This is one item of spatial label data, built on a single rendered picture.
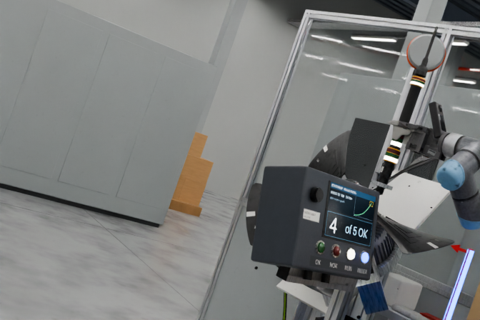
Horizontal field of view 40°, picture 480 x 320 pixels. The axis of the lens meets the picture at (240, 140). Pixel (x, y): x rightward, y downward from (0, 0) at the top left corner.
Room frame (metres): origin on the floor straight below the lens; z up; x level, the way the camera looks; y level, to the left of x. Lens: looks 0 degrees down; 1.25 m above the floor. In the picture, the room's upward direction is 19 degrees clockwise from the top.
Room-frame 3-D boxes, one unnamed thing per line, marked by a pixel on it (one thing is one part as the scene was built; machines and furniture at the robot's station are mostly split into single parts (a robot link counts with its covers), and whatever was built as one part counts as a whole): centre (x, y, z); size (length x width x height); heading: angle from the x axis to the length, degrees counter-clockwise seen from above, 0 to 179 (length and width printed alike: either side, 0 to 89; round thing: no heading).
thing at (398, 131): (2.08, -0.46, 1.46); 0.09 x 0.03 x 0.06; 53
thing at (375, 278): (2.09, -0.53, 0.98); 0.20 x 0.16 x 0.20; 133
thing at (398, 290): (2.64, -0.77, 0.92); 0.17 x 0.16 x 0.11; 133
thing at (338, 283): (1.41, -0.26, 1.04); 0.24 x 0.03 x 0.03; 133
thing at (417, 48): (2.81, -0.62, 1.88); 0.17 x 0.15 x 0.16; 43
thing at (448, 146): (1.97, -0.61, 1.46); 0.08 x 0.05 x 0.08; 133
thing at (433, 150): (2.03, -0.55, 1.45); 0.12 x 0.08 x 0.09; 43
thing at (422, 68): (2.11, -0.47, 1.48); 0.04 x 0.04 x 0.46
